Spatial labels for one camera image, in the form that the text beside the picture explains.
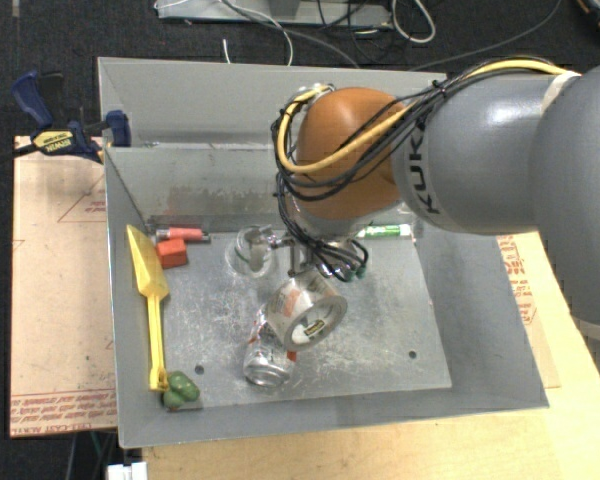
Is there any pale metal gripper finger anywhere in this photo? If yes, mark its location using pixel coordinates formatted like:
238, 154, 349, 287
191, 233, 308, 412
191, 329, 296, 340
248, 241, 283, 265
243, 228, 283, 245

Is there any clear glass cup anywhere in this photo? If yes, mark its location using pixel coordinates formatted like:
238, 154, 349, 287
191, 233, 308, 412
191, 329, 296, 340
224, 225, 277, 280

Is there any red marker pen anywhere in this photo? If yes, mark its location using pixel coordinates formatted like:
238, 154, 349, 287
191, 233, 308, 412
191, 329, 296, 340
155, 226, 211, 243

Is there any orange-red block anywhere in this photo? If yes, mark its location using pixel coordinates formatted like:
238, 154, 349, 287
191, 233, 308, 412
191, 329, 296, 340
155, 237, 189, 270

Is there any green and white tube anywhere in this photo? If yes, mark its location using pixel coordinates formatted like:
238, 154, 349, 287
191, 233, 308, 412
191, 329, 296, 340
357, 222, 412, 240

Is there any grey metal bin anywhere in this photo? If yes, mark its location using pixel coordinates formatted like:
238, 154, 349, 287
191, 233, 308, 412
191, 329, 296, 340
97, 56, 550, 450

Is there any yellow plastic scoop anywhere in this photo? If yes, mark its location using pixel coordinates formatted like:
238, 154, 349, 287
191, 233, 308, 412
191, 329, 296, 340
125, 224, 171, 393

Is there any green toy pepper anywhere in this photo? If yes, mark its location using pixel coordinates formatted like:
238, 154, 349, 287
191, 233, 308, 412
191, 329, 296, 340
161, 370, 201, 412

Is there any brown cardboard board, red print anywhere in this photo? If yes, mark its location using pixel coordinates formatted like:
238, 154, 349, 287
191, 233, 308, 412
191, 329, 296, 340
8, 135, 564, 440

